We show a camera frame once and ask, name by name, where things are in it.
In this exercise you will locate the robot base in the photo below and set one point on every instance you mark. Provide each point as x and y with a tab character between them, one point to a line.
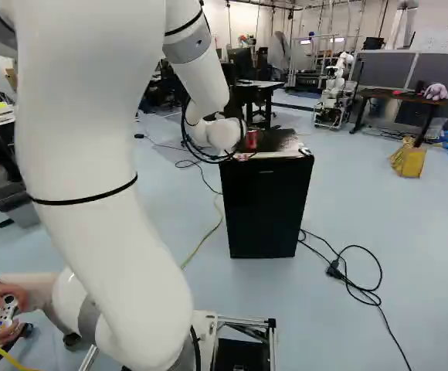
243	348

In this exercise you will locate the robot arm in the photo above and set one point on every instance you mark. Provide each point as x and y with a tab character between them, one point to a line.
92	116

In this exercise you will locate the black mini fridge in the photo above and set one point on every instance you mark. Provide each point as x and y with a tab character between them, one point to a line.
264	201

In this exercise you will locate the red drink can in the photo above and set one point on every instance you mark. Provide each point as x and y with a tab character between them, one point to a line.
253	140

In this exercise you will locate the small pink white packet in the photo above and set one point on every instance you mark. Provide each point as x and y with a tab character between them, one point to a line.
241	157

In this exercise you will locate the small black grey gadget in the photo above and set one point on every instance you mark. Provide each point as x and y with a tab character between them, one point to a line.
306	150

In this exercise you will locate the black table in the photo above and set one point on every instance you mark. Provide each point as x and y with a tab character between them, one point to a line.
256	86

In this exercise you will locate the white robot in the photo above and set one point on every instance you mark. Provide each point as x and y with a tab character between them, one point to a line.
334	96

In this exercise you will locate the yellow bag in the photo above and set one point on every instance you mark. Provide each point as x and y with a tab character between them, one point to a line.
411	160

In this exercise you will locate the dark desk with black legs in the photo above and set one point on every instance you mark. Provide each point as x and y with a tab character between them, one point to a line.
399	94

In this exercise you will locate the purple plush toy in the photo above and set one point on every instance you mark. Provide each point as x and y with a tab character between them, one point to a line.
436	91

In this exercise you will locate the grey office partition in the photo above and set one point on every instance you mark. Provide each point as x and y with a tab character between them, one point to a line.
440	69

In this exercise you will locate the white game controller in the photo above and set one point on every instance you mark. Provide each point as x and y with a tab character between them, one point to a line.
4	309

